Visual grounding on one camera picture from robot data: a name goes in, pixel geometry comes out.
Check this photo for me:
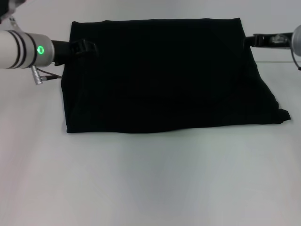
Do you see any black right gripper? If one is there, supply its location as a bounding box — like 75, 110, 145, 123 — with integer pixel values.
243, 32, 294, 50

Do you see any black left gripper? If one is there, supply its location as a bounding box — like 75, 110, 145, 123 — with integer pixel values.
51, 39, 99, 66

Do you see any black t-shirt with FREE print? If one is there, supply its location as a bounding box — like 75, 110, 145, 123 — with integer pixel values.
60, 17, 292, 134

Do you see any dark left arm cable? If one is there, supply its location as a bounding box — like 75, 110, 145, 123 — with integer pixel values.
31, 65, 63, 86

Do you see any dark arm cable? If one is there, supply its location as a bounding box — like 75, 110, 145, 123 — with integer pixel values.
31, 65, 63, 86
291, 49, 301, 71

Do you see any dark right arm cable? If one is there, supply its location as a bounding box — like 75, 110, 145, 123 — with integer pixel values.
291, 49, 301, 71

